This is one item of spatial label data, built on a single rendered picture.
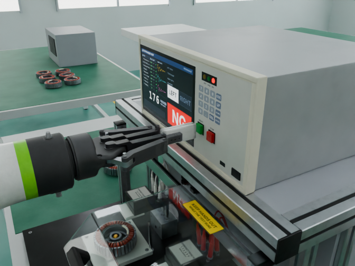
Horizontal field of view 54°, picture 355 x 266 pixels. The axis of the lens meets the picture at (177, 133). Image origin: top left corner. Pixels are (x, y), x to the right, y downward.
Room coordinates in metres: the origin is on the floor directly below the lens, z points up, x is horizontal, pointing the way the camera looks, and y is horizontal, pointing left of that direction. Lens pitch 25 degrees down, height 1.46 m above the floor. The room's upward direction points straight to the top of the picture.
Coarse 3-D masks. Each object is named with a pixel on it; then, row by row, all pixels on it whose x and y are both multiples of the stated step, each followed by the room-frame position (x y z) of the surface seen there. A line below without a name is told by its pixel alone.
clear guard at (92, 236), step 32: (160, 192) 0.57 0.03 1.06; (192, 192) 0.57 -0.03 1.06; (96, 224) 0.47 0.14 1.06; (128, 224) 0.47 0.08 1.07; (160, 224) 0.47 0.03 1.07; (192, 224) 0.47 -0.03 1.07; (224, 224) 0.47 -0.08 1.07; (96, 256) 0.42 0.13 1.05; (128, 256) 0.40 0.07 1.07; (160, 256) 0.40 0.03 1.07; (192, 256) 0.40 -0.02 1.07; (224, 256) 0.40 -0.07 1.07; (256, 256) 0.40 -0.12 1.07
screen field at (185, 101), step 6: (168, 84) 0.73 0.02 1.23; (168, 90) 0.73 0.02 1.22; (174, 90) 0.70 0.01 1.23; (168, 96) 0.73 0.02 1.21; (174, 96) 0.70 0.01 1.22; (180, 96) 0.68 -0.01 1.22; (186, 96) 0.66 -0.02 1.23; (180, 102) 0.68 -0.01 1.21; (186, 102) 0.66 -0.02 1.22; (186, 108) 0.66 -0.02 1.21
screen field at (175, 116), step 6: (168, 102) 0.73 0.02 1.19; (168, 108) 0.73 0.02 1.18; (174, 108) 0.70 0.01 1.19; (168, 114) 0.73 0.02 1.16; (174, 114) 0.70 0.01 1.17; (180, 114) 0.68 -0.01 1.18; (168, 120) 0.73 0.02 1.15; (174, 120) 0.70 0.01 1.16; (180, 120) 0.68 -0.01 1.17; (186, 120) 0.66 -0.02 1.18
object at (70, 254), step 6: (72, 246) 0.42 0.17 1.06; (72, 252) 0.41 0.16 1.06; (78, 252) 0.41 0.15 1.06; (84, 252) 0.42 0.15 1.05; (72, 258) 0.40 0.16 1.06; (78, 258) 0.40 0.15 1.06; (84, 258) 0.41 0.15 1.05; (72, 264) 0.39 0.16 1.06; (78, 264) 0.38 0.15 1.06; (84, 264) 0.41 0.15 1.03
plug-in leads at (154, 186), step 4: (164, 160) 0.83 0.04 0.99; (168, 168) 0.82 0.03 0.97; (152, 172) 0.82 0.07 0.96; (152, 176) 0.81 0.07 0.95; (156, 176) 0.79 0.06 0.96; (152, 180) 0.81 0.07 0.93; (160, 180) 0.78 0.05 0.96; (152, 184) 0.81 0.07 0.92; (156, 184) 0.79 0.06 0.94; (160, 184) 0.77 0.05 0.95; (164, 184) 0.82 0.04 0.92; (152, 188) 0.81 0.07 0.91; (156, 188) 0.79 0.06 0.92; (160, 188) 0.77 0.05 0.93; (164, 188) 0.81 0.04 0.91; (168, 188) 0.79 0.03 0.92; (152, 192) 0.81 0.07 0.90; (156, 192) 0.79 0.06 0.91
